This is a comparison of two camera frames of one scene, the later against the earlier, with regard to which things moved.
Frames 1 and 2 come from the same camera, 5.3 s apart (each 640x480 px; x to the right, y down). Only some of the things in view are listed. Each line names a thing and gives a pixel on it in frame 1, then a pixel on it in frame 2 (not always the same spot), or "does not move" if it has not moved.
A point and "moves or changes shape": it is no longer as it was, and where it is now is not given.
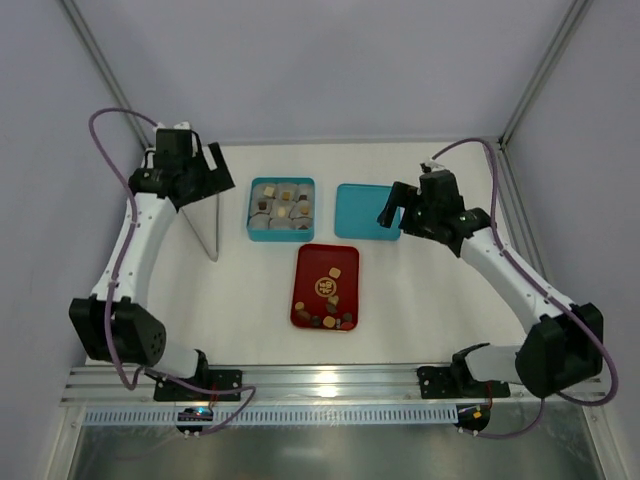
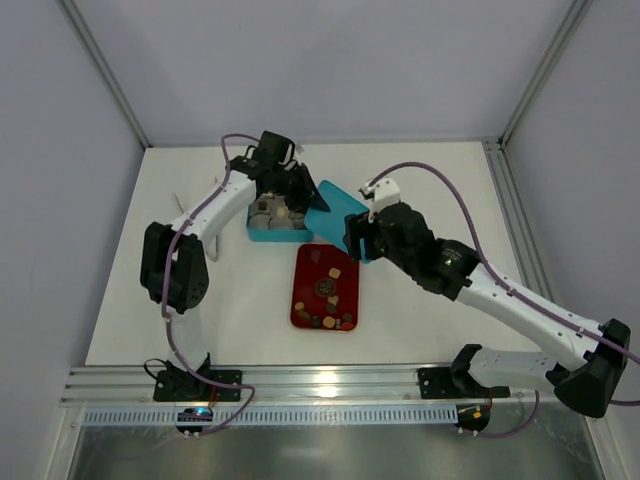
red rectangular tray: (325, 287) does not move
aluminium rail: (303, 385) does not move
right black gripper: (406, 209) to (364, 234)
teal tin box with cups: (281, 209) does not move
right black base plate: (456, 382) does not move
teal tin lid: (357, 209) moves or changes shape
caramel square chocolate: (329, 321) does not move
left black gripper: (209, 175) to (293, 181)
